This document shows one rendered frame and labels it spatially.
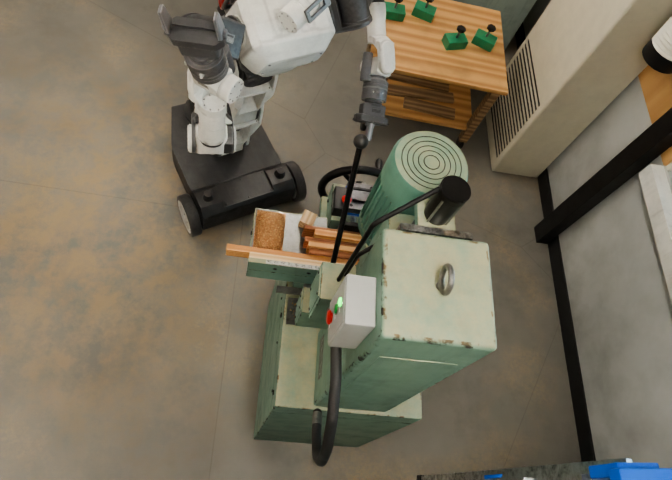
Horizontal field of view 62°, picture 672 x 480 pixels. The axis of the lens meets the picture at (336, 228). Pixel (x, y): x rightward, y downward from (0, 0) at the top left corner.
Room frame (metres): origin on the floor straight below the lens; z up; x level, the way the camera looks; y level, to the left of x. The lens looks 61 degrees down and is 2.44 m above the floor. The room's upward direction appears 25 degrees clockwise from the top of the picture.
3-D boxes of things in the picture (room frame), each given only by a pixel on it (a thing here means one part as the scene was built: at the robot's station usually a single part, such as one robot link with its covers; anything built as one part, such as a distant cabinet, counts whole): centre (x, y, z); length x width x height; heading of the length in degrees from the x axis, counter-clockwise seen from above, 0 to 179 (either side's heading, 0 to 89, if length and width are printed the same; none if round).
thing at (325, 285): (0.52, -0.05, 1.22); 0.09 x 0.08 x 0.15; 19
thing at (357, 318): (0.42, -0.10, 1.40); 0.10 x 0.06 x 0.16; 19
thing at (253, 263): (0.72, -0.09, 0.93); 0.60 x 0.02 x 0.06; 109
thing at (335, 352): (0.33, -0.13, 1.12); 0.33 x 0.05 x 0.36; 19
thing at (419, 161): (0.77, -0.13, 1.35); 0.18 x 0.18 x 0.31
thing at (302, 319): (0.55, -0.04, 1.02); 0.09 x 0.07 x 0.12; 109
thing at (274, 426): (0.66, -0.17, 0.35); 0.58 x 0.45 x 0.71; 19
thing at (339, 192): (0.94, -0.01, 0.99); 0.13 x 0.11 x 0.06; 109
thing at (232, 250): (0.72, 0.01, 0.92); 0.54 x 0.02 x 0.04; 109
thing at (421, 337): (0.50, -0.22, 1.16); 0.22 x 0.22 x 0.72; 19
